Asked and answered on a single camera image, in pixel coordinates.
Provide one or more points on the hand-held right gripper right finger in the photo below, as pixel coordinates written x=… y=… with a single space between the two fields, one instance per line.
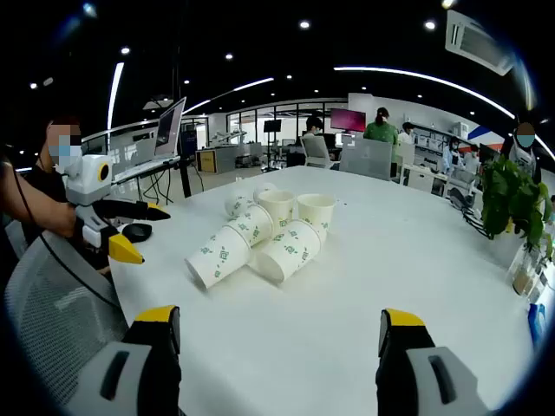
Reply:
x=399 y=381

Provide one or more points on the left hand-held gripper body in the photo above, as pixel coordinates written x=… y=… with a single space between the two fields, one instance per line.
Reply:
x=89 y=182

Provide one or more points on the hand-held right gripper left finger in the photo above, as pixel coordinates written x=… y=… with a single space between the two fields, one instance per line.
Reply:
x=139 y=390

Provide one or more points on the pile of paper cups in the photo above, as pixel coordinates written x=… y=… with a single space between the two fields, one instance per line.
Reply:
x=219 y=255

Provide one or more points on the person's left hand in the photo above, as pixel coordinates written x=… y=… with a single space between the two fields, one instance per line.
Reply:
x=65 y=221

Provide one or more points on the black computer mouse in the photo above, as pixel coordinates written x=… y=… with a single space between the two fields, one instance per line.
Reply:
x=138 y=232

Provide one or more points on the person's black shirt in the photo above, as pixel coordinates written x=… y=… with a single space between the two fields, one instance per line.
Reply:
x=45 y=184

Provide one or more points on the black tripod stand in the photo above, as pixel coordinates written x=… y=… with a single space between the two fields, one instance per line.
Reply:
x=186 y=182

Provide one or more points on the grey mesh office chair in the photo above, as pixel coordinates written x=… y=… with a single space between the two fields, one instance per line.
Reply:
x=56 y=312

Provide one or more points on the straight ceiling light strip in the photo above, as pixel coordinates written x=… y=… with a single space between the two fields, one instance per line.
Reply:
x=115 y=93
x=256 y=83

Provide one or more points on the silver open laptop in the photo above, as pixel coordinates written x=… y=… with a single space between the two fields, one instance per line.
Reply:
x=169 y=128

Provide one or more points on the white table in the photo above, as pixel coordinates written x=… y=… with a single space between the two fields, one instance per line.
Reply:
x=347 y=281

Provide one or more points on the blue packet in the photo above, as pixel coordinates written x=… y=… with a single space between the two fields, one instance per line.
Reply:
x=537 y=325

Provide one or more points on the glass jar with brown filling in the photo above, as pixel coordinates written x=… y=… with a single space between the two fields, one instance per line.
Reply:
x=524 y=281

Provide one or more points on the black screen on stand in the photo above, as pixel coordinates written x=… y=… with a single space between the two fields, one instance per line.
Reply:
x=272 y=125

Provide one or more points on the white office chair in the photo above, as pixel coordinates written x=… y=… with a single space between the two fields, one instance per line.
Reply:
x=316 y=149

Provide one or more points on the green potted plant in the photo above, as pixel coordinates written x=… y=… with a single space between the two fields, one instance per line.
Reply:
x=507 y=203

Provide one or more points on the grey fabric office chair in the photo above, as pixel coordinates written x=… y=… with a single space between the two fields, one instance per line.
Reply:
x=366 y=158

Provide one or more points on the pink lit monitor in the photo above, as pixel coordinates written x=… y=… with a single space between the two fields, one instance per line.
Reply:
x=347 y=120

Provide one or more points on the long curved ceiling light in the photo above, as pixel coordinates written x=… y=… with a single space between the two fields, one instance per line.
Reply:
x=412 y=74

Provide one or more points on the ceiling air conditioner vent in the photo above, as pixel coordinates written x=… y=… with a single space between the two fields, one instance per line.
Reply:
x=477 y=41

